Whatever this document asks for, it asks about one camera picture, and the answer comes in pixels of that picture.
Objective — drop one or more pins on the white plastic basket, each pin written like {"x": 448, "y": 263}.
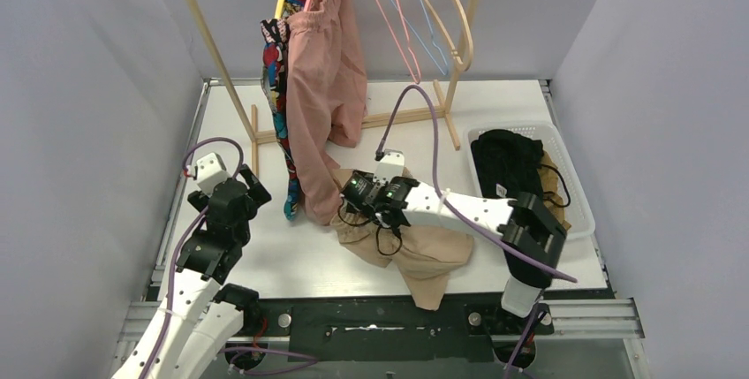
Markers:
{"x": 578, "y": 214}

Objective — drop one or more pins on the pink shorts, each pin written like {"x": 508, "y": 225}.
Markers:
{"x": 325, "y": 99}

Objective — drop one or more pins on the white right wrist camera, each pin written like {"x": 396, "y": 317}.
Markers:
{"x": 390, "y": 165}

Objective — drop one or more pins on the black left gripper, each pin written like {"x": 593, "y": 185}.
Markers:
{"x": 246, "y": 187}

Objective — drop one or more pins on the colourful comic print shorts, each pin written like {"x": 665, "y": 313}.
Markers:
{"x": 276, "y": 34}

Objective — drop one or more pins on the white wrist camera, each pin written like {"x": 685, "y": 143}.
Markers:
{"x": 390, "y": 165}
{"x": 209, "y": 172}

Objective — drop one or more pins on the blue hanger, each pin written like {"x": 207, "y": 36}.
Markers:
{"x": 425, "y": 37}

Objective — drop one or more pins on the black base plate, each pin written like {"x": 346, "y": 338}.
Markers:
{"x": 470, "y": 326}

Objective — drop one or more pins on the beige wooden hanger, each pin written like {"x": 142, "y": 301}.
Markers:
{"x": 462, "y": 49}

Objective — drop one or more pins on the black shorts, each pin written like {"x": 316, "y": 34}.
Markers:
{"x": 506, "y": 164}

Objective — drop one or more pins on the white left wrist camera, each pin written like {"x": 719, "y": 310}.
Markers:
{"x": 209, "y": 172}

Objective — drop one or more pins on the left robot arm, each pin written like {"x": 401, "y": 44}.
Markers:
{"x": 201, "y": 311}

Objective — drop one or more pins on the beige shorts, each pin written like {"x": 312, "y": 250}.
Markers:
{"x": 425, "y": 256}

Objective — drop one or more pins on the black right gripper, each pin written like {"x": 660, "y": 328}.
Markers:
{"x": 352, "y": 204}

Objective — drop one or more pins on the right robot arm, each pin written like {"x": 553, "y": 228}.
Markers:
{"x": 530, "y": 236}

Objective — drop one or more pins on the wooden clothes rack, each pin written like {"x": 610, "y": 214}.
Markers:
{"x": 250, "y": 123}

